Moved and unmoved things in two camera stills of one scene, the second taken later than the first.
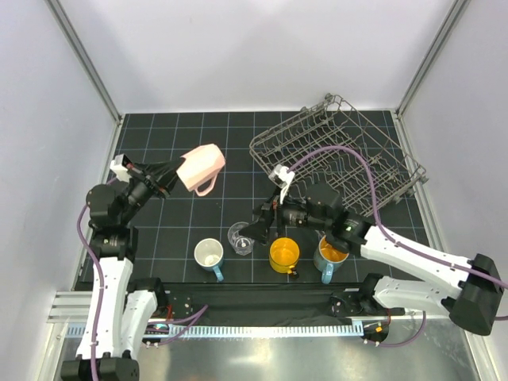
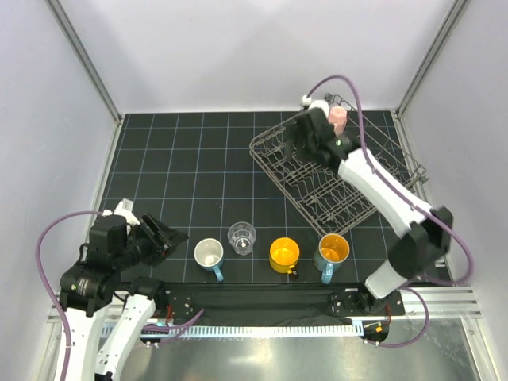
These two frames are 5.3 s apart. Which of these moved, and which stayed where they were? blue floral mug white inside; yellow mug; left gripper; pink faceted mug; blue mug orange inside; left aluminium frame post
Moved: pink faceted mug; left gripper
Stayed: blue mug orange inside; blue floral mug white inside; left aluminium frame post; yellow mug
